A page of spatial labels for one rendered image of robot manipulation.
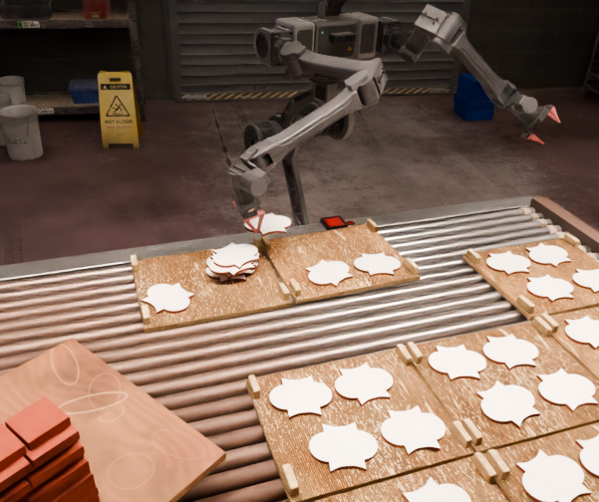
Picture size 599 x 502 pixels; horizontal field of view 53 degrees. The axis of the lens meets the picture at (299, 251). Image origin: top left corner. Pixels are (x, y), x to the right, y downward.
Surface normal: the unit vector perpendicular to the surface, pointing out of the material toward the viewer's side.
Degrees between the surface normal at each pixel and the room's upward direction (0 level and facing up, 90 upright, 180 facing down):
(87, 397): 0
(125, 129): 78
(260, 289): 0
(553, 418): 0
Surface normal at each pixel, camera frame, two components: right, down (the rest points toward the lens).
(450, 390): 0.04, -0.85
